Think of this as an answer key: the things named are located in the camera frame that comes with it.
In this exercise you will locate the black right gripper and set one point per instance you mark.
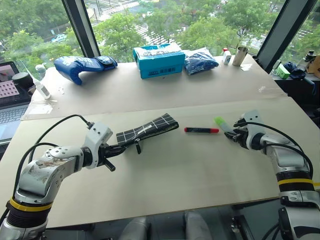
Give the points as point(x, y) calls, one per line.
point(243, 138)

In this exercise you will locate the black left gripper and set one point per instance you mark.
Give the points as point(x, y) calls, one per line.
point(103, 153)

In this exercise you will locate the green-capped grey highlighter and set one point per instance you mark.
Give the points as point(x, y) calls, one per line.
point(222, 124)

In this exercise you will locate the black white-grid zip pouch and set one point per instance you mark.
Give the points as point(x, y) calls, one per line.
point(150, 127)

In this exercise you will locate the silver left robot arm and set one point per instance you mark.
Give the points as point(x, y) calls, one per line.
point(42, 172)

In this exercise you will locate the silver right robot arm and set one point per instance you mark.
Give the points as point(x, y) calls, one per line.
point(290, 162)

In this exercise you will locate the red marker pen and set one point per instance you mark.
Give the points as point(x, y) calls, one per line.
point(201, 130)

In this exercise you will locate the small white red-capped bottle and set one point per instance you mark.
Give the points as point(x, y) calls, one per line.
point(226, 57)

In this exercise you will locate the grey rounded robot leg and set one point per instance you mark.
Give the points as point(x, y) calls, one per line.
point(136, 228)
point(198, 226)

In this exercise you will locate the stainless steel cup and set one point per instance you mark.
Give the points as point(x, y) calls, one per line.
point(240, 56)

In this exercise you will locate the dark side desk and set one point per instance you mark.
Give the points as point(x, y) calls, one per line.
point(300, 92)

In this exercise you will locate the small green box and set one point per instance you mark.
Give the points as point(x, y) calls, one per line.
point(283, 71)

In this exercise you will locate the blue plastic-wrapped package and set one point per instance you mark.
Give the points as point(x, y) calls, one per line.
point(200, 61)

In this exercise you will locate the crumpled blue cloth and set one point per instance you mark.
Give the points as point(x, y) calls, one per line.
point(296, 70)

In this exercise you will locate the clear plastic sheet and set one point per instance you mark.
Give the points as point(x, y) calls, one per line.
point(38, 109)

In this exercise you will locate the blue rolled fabric bag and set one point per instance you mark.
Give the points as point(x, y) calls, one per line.
point(80, 66)

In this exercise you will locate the brown cardboard box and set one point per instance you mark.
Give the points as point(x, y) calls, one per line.
point(314, 65)

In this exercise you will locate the teal cardboard box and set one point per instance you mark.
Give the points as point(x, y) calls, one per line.
point(160, 61)

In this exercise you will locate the small black gadget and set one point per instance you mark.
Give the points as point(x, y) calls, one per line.
point(310, 56)

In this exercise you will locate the white pale-green capped bottle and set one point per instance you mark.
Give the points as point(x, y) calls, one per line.
point(40, 71)

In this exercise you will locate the grey laptop computer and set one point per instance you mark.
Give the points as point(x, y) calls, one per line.
point(10, 100)

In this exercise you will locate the black round puck device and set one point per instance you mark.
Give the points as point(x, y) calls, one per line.
point(22, 79)

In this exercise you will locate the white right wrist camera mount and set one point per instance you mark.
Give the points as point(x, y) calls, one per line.
point(252, 122)

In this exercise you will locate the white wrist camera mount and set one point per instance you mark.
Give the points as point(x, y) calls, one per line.
point(97, 135)
point(252, 122)

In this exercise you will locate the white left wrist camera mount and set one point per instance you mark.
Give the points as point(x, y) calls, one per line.
point(97, 135)

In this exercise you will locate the dark window frame pillar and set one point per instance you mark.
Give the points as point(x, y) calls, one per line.
point(81, 27)
point(277, 32)

